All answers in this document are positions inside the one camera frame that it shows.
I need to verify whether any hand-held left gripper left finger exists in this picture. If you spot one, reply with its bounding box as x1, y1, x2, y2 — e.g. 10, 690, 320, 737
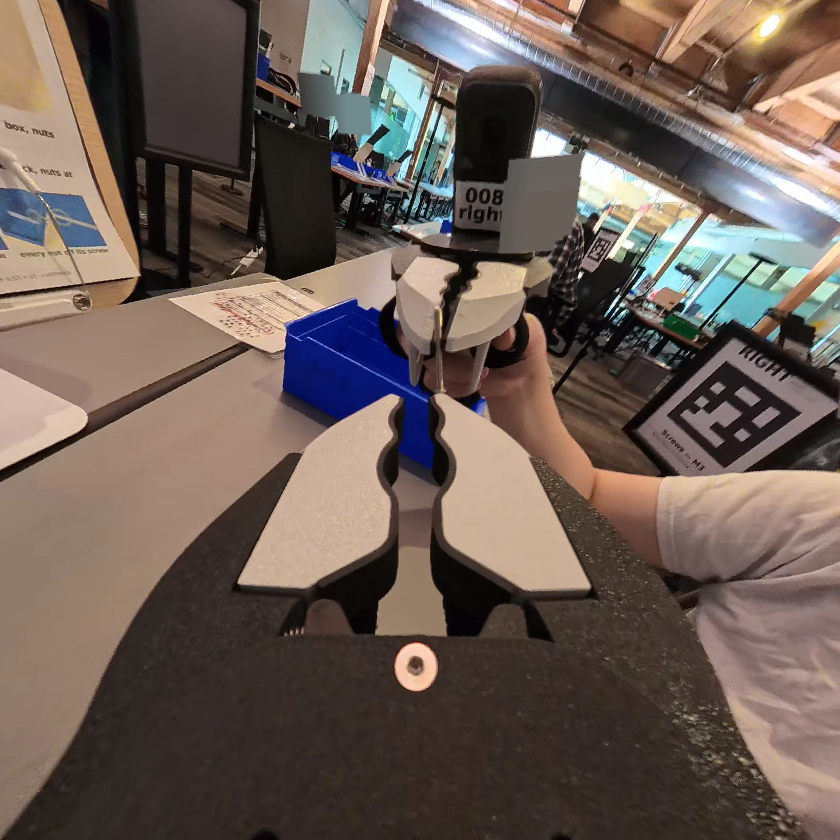
236, 394, 404, 598

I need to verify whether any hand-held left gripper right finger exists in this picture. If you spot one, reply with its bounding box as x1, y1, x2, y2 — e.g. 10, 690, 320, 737
428, 392, 594, 602

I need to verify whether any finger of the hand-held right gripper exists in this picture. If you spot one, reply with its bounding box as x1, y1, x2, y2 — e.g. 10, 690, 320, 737
395, 256, 462, 387
445, 262, 528, 389

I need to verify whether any blue plastic bin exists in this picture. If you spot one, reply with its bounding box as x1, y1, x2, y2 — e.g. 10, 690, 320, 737
282, 298, 488, 471

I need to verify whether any person's right hand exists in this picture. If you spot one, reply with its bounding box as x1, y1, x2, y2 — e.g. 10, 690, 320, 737
422, 317, 560, 424

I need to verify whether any black mesh office chair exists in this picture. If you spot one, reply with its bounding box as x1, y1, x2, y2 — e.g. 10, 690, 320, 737
548, 259, 654, 395

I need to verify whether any small marker sign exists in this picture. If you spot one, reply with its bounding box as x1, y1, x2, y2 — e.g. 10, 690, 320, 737
581, 226, 621, 273

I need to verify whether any black high-back chair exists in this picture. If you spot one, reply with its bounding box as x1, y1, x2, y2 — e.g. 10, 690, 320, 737
251, 115, 337, 282

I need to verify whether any printed paper sheet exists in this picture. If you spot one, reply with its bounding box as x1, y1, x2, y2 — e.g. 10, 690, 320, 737
167, 281, 326, 356

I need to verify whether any framed marker sign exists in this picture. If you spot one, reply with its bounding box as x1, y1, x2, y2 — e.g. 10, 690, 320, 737
622, 322, 840, 477

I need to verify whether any operator in white shirt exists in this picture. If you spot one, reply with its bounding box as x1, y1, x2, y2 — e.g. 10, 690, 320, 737
656, 469, 840, 840

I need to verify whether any black framed easel board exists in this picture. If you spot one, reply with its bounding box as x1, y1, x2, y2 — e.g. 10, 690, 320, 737
131, 0, 262, 273

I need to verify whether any wooden backing board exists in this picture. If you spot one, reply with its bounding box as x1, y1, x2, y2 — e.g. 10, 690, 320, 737
39, 0, 143, 309

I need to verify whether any printed instruction sheet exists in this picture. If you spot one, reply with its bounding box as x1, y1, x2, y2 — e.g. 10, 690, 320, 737
0, 0, 140, 296

